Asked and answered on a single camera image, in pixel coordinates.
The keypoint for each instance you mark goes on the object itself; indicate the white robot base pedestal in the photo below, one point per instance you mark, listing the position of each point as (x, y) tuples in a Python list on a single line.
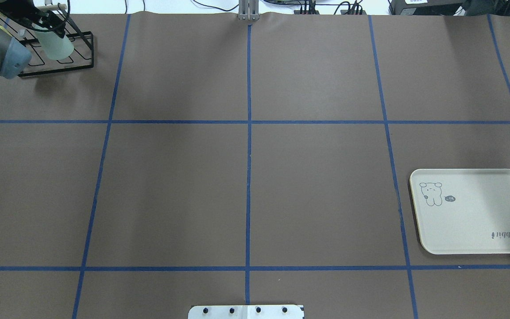
[(265, 311)]

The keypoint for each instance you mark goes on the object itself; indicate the pale green cup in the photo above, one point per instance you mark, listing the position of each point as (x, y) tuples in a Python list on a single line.
[(55, 47)]

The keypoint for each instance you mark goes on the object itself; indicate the black wire cup rack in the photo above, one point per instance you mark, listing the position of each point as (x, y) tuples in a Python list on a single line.
[(81, 58)]

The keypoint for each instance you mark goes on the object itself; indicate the white rabbit tray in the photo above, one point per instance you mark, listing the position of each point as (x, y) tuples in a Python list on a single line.
[(462, 211)]

